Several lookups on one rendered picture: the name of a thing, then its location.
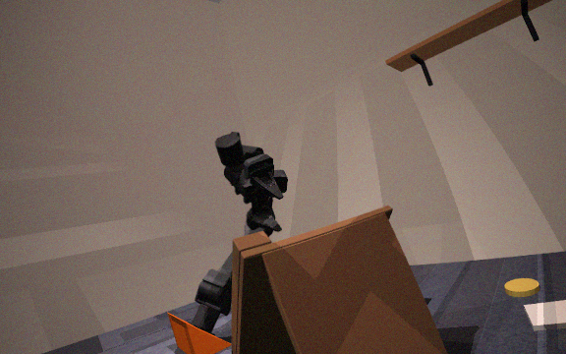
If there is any yellow round disc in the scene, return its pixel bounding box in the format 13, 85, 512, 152
504, 278, 539, 297

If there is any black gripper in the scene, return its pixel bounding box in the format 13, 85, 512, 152
233, 154, 283, 232

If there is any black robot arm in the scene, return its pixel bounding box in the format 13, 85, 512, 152
188, 132, 288, 336

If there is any beige flat square tile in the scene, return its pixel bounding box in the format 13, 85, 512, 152
524, 300, 566, 331

